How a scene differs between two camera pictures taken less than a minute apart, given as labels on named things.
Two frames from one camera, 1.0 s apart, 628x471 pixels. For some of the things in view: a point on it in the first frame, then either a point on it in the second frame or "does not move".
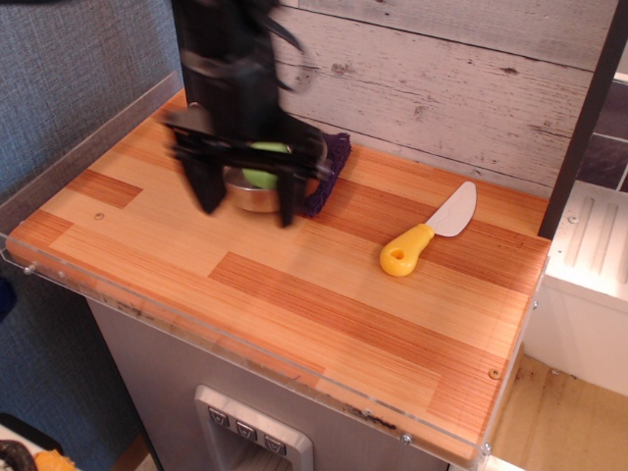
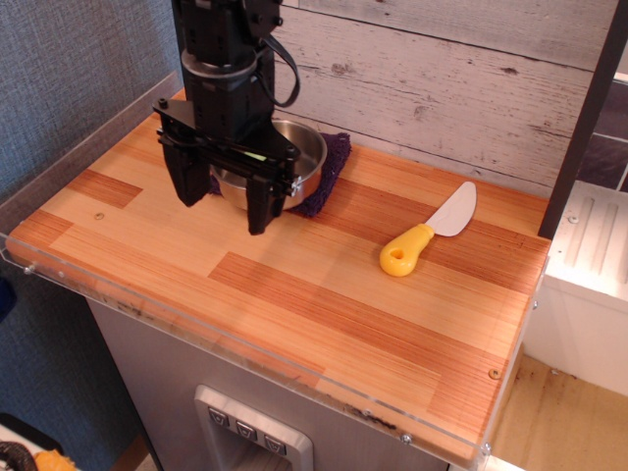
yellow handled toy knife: x=400 y=254 does not move
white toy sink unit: x=580 y=319 does not move
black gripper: x=233 y=113 to x=229 y=112
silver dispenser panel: x=235 y=437 does not move
